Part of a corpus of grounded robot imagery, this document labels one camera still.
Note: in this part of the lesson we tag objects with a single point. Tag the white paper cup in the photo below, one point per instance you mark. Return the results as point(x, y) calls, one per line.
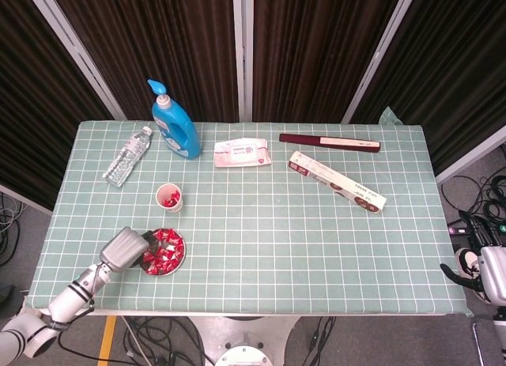
point(177, 208)

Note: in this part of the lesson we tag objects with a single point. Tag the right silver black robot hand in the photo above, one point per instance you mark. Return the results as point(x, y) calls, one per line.
point(494, 271)

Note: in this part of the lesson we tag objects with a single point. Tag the dark curtain partition panel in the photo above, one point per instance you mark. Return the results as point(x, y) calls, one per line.
point(39, 105)
point(158, 34)
point(316, 46)
point(454, 65)

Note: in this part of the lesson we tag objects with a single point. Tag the grey metal table frame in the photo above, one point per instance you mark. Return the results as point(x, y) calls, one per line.
point(356, 314)

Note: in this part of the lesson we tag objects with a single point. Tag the white black sneaker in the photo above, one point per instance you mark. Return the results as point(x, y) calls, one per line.
point(466, 261)

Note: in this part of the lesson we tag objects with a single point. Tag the green checked tablecloth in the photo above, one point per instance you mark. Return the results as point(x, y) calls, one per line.
point(276, 243)

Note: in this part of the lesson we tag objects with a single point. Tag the black power strip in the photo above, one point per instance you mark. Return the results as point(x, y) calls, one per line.
point(460, 229)

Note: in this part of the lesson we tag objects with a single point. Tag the blue detergent bottle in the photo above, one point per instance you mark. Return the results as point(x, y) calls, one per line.
point(178, 136)

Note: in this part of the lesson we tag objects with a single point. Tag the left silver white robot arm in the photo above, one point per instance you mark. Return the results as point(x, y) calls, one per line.
point(67, 299)

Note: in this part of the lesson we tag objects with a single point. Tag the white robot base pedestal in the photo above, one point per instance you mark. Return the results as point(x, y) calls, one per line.
point(273, 334)

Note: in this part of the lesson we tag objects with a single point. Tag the baking paper roll box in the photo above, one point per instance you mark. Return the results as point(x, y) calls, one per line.
point(316, 172)

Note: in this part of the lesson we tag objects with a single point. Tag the clear plastic water bottle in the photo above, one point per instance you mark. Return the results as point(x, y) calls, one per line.
point(126, 160)

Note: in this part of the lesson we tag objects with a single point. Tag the pink wet wipes pack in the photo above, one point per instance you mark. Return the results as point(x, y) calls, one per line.
point(243, 152)

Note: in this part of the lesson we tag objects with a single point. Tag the round steel plate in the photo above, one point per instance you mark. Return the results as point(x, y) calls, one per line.
point(168, 272)

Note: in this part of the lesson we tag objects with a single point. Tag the dark red long box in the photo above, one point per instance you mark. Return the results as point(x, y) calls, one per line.
point(300, 138)

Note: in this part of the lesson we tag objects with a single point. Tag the yellow floor tape strip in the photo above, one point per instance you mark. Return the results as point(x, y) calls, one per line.
point(106, 342)

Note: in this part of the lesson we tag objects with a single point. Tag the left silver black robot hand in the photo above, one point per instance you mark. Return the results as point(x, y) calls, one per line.
point(122, 249)

